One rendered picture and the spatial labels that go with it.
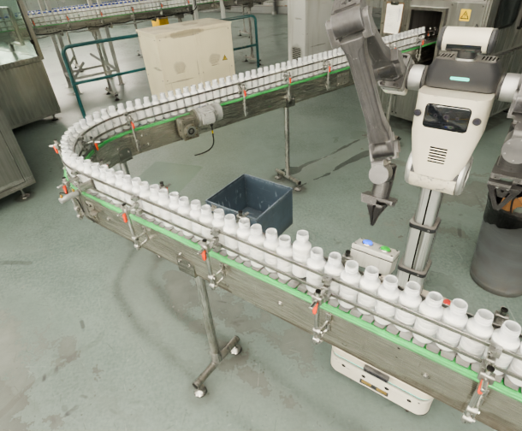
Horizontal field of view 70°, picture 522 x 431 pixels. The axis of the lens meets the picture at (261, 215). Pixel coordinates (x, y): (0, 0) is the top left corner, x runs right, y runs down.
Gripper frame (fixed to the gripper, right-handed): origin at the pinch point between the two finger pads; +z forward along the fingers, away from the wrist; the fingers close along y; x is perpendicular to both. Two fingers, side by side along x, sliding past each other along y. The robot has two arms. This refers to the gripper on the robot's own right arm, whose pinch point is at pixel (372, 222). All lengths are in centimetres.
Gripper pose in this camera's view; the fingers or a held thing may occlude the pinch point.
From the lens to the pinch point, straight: 126.7
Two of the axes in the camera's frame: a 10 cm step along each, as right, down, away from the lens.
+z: -1.5, 9.4, 3.1
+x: 5.7, -1.8, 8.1
